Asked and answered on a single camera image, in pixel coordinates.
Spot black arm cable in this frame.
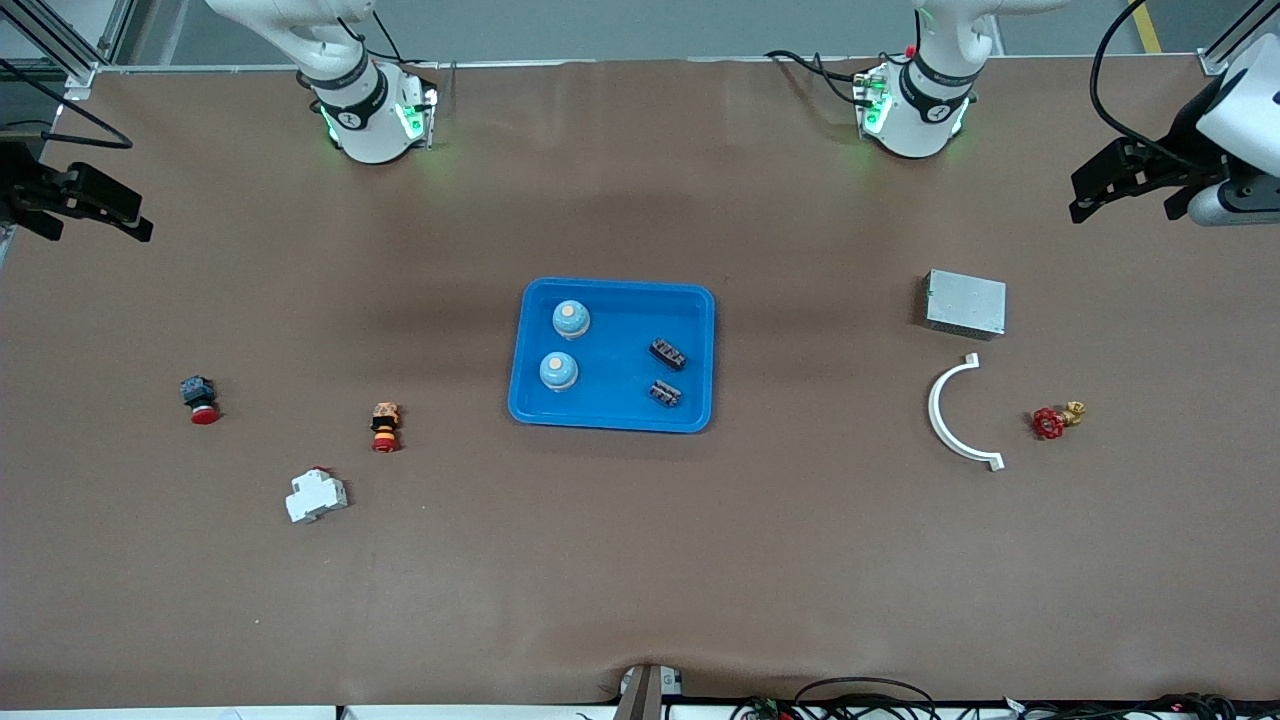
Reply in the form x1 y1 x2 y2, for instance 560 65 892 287
0 58 134 151
1090 0 1201 166

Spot red brass valve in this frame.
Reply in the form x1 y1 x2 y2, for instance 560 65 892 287
1032 400 1087 442

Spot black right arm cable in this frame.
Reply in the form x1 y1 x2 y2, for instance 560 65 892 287
0 58 134 151

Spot black cable bundle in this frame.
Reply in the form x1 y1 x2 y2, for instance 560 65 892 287
730 677 1280 720

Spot white curved plastic bracket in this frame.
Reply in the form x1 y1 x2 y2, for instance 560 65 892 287
927 353 1005 472

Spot blue plastic tray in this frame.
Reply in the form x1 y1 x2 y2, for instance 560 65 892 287
507 277 717 434

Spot white circuit breaker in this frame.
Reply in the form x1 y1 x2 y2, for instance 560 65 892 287
285 466 349 524

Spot black base cables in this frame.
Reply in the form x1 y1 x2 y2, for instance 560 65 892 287
765 48 871 109

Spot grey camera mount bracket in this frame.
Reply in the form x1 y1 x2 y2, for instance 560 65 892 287
613 663 684 720

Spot aluminium frame post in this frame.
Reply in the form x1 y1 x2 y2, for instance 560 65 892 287
1198 0 1280 77
0 0 136 91

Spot red emergency stop button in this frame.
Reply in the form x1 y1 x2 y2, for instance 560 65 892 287
180 375 222 426

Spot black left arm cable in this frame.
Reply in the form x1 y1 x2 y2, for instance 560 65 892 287
1090 0 1201 166

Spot silver metal power supply box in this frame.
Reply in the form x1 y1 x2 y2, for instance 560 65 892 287
922 269 1007 339

